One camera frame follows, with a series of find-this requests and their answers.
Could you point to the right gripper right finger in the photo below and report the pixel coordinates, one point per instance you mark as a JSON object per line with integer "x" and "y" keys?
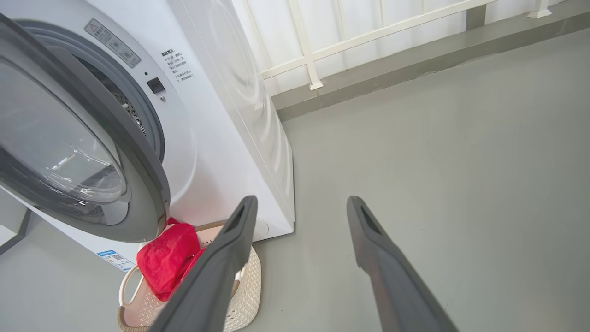
{"x": 392, "y": 276}

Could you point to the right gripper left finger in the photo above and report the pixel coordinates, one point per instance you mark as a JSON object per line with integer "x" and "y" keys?
{"x": 216, "y": 276}

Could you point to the red garment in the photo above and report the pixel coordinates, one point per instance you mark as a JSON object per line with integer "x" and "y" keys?
{"x": 188, "y": 271}
{"x": 166, "y": 263}

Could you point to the dark grey glass washer door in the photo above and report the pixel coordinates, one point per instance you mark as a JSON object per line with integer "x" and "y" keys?
{"x": 154, "y": 207}

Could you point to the cream plastic laundry basket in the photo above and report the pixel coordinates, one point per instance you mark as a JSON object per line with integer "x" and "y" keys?
{"x": 250, "y": 286}

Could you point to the white front-load washing machine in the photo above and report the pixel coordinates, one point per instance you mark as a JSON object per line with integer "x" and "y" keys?
{"x": 221, "y": 138}

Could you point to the blue white energy label sticker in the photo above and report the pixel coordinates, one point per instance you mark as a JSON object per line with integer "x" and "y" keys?
{"x": 115, "y": 259}

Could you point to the white metal railing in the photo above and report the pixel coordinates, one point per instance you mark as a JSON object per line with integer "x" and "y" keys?
{"x": 306, "y": 50}

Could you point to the grey warning sticker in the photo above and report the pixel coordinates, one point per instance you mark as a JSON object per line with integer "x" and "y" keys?
{"x": 113, "y": 43}

